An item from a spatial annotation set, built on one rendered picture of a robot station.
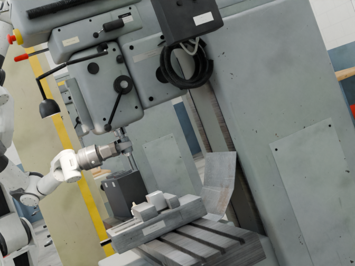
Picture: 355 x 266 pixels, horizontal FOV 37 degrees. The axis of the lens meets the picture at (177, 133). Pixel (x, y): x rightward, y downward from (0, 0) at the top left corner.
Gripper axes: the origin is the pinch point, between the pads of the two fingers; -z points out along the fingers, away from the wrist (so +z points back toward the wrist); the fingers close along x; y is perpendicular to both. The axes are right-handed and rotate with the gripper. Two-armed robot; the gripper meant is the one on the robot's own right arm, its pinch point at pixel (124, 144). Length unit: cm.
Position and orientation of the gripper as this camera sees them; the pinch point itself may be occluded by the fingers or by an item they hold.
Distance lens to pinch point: 206.2
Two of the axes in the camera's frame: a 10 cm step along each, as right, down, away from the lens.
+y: 3.5, 9.4, 0.7
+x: -0.3, -0.6, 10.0
